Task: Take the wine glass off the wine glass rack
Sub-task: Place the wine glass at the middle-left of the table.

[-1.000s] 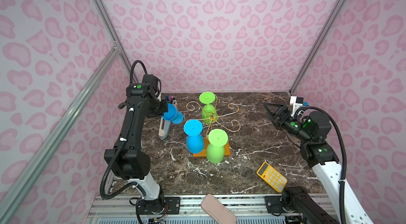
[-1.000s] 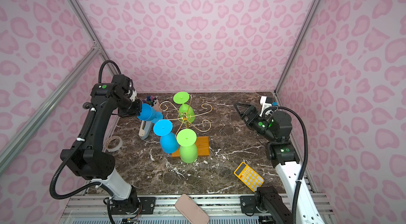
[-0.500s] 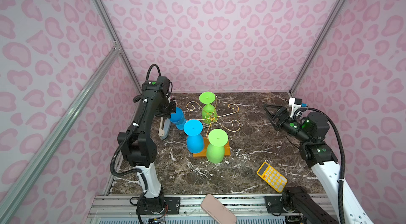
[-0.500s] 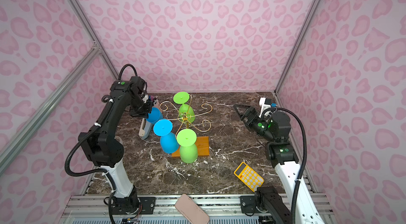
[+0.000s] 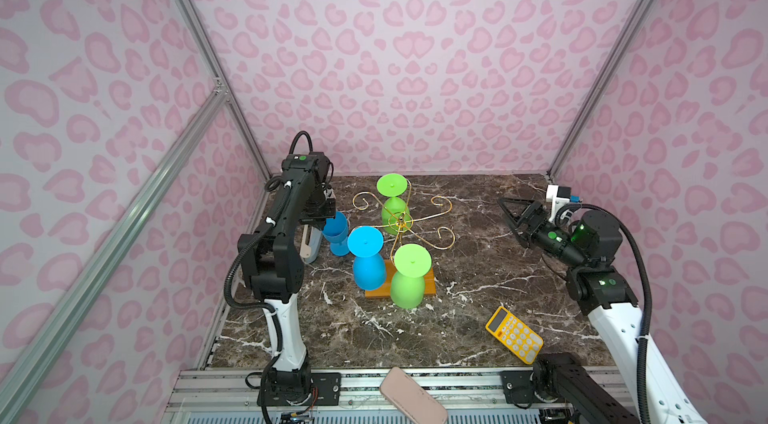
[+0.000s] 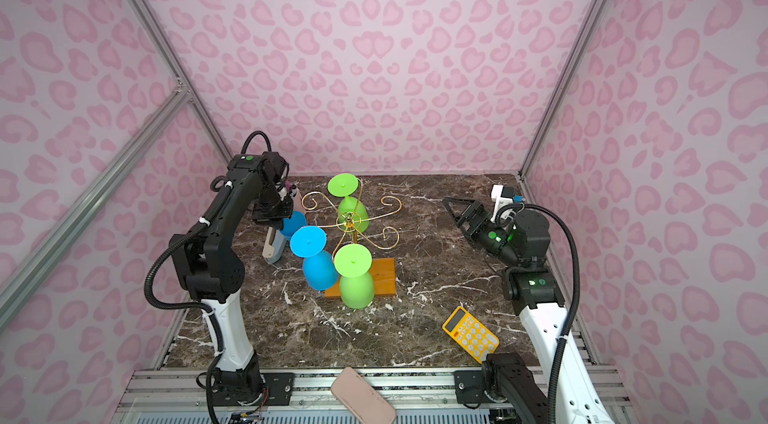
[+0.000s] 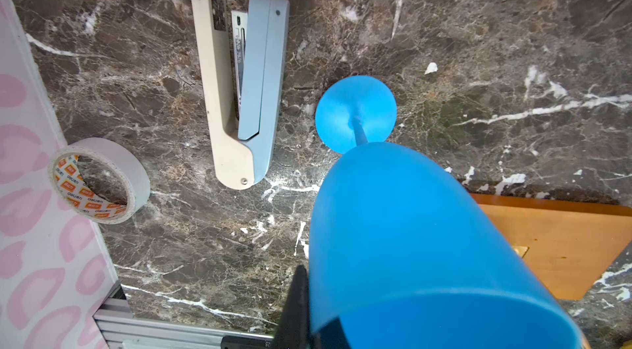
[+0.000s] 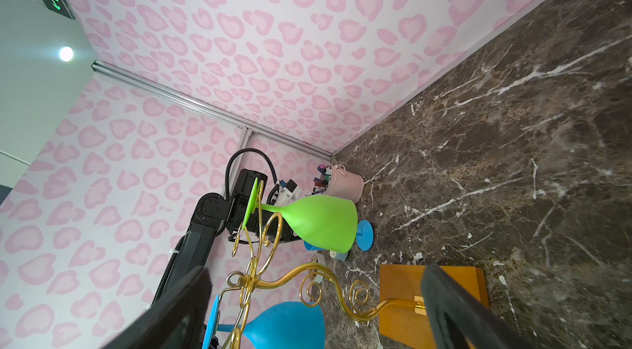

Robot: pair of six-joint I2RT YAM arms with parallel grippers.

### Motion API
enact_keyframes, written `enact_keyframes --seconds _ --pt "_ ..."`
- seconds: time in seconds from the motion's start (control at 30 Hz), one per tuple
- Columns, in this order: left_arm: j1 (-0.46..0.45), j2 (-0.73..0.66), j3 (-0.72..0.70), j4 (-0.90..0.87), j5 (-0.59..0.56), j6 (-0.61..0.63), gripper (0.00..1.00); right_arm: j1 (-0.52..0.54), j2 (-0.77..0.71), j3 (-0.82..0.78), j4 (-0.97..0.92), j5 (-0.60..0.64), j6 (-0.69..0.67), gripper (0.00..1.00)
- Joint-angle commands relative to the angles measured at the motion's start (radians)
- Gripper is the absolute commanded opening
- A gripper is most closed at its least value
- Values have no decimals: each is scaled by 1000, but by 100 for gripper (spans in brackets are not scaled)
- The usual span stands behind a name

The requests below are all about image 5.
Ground blue glass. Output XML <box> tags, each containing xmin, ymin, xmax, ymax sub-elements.
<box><xmin>322</xmin><ymin>211</ymin><xmax>350</xmax><ymax>257</ymax></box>
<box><xmin>347</xmin><ymin>226</ymin><xmax>387</xmax><ymax>291</ymax></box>

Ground green glass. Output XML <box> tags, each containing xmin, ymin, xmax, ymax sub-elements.
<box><xmin>377</xmin><ymin>173</ymin><xmax>413</xmax><ymax>236</ymax></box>
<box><xmin>390</xmin><ymin>244</ymin><xmax>432</xmax><ymax>309</ymax></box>

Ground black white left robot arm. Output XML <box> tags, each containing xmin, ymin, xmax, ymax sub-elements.
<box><xmin>223</xmin><ymin>152</ymin><xmax>336</xmax><ymax>408</ymax></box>

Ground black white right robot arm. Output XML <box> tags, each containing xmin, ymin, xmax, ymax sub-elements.
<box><xmin>498</xmin><ymin>195</ymin><xmax>705</xmax><ymax>423</ymax></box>

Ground orange wooden rack base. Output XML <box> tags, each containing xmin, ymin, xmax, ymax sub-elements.
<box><xmin>365</xmin><ymin>260</ymin><xmax>437</xmax><ymax>299</ymax></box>

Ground white grey stapler tool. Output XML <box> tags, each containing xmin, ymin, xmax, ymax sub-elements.
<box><xmin>299</xmin><ymin>225</ymin><xmax>322</xmax><ymax>264</ymax></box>

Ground yellow calculator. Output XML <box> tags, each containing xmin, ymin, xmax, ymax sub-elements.
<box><xmin>485</xmin><ymin>306</ymin><xmax>544</xmax><ymax>364</ymax></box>

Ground pink phone case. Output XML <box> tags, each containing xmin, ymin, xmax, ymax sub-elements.
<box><xmin>379</xmin><ymin>367</ymin><xmax>448</xmax><ymax>424</ymax></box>

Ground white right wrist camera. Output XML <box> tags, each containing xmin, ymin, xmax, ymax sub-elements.
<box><xmin>545</xmin><ymin>184</ymin><xmax>582</xmax><ymax>222</ymax></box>

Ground gold wire glass rack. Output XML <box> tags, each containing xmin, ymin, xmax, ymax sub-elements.
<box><xmin>352</xmin><ymin>176</ymin><xmax>457</xmax><ymax>258</ymax></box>

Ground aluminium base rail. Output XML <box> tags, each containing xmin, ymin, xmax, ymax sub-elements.
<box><xmin>161</xmin><ymin>367</ymin><xmax>637</xmax><ymax>424</ymax></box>

